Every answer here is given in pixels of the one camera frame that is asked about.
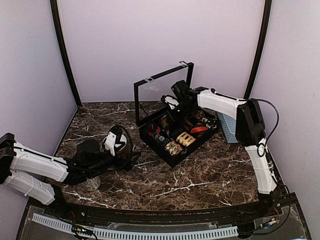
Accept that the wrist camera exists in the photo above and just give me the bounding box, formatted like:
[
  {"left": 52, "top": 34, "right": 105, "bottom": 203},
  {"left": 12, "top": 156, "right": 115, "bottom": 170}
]
[
  {"left": 102, "top": 126, "right": 122, "bottom": 156},
  {"left": 160, "top": 95, "right": 179, "bottom": 110}
]

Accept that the patterned mug with orange liquid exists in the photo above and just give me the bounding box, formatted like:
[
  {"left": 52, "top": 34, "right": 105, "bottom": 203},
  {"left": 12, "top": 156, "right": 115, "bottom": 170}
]
[{"left": 82, "top": 176, "right": 101, "bottom": 192}]

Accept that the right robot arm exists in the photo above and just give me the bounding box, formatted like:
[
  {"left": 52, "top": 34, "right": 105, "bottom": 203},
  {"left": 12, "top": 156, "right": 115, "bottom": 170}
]
[{"left": 169, "top": 80, "right": 277, "bottom": 195}]

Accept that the black white rolled tie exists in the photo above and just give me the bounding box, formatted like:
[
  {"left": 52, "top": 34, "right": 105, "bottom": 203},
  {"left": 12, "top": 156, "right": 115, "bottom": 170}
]
[{"left": 201, "top": 117, "right": 219, "bottom": 130}]

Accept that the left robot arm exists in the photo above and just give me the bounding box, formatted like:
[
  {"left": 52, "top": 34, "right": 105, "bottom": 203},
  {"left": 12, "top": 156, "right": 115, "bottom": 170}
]
[{"left": 0, "top": 132, "right": 141, "bottom": 206}]

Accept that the black tie storage box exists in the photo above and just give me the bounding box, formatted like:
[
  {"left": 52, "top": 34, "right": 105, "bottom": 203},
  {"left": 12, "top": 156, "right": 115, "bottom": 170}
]
[{"left": 133, "top": 61, "right": 221, "bottom": 168}]

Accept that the orange black rolled tie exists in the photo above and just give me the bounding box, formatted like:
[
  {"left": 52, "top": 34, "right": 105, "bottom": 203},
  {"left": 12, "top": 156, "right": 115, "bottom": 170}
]
[{"left": 190, "top": 125, "right": 209, "bottom": 139}]

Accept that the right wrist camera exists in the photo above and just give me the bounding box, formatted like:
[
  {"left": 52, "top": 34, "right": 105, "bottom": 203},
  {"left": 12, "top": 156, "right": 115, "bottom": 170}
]
[{"left": 160, "top": 95, "right": 179, "bottom": 110}]

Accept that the black front rail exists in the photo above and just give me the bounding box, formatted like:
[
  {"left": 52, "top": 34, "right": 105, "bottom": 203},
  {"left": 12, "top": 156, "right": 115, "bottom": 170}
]
[{"left": 27, "top": 193, "right": 286, "bottom": 229}]

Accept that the blue plastic basket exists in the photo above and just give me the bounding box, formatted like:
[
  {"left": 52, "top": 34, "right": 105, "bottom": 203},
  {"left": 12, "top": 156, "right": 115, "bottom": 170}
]
[{"left": 217, "top": 112, "right": 239, "bottom": 144}]

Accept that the blue dotted rolled tie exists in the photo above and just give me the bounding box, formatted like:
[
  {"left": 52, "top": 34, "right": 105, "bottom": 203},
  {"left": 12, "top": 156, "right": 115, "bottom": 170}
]
[{"left": 153, "top": 133, "right": 172, "bottom": 148}]

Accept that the camouflage patterned necktie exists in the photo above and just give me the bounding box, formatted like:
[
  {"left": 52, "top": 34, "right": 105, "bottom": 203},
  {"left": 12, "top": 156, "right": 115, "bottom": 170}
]
[{"left": 159, "top": 115, "right": 170, "bottom": 131}]

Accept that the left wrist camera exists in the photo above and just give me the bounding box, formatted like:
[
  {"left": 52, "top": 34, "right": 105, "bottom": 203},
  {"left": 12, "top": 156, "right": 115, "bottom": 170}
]
[{"left": 102, "top": 126, "right": 122, "bottom": 156}]

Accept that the tan patterned rolled tie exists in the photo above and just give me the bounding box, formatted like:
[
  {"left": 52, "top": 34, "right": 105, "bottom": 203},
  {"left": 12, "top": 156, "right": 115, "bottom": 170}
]
[{"left": 194, "top": 110, "right": 206, "bottom": 122}]

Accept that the brown rolled tie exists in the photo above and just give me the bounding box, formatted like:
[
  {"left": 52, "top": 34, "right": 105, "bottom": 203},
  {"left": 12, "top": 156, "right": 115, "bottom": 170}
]
[{"left": 182, "top": 118, "right": 195, "bottom": 131}]

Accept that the white and orange bowl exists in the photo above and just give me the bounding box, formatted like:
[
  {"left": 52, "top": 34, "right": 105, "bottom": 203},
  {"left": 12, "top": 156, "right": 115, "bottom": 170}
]
[{"left": 115, "top": 134, "right": 127, "bottom": 154}]

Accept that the red dark rolled tie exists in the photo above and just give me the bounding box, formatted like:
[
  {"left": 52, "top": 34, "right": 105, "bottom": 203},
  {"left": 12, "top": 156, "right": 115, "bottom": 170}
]
[{"left": 146, "top": 123, "right": 162, "bottom": 137}]

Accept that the cream striped rolled tie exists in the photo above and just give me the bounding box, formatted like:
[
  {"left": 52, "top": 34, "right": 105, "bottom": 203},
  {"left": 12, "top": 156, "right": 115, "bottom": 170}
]
[{"left": 176, "top": 132, "right": 196, "bottom": 147}]

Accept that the floral dark rolled tie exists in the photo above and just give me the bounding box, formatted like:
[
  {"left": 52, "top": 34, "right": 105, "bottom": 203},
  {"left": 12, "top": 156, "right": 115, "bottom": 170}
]
[{"left": 164, "top": 140, "right": 183, "bottom": 156}]

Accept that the white perforated cable duct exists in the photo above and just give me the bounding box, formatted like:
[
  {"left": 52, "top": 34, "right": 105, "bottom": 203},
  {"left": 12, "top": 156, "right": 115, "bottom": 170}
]
[{"left": 31, "top": 213, "right": 239, "bottom": 240}]

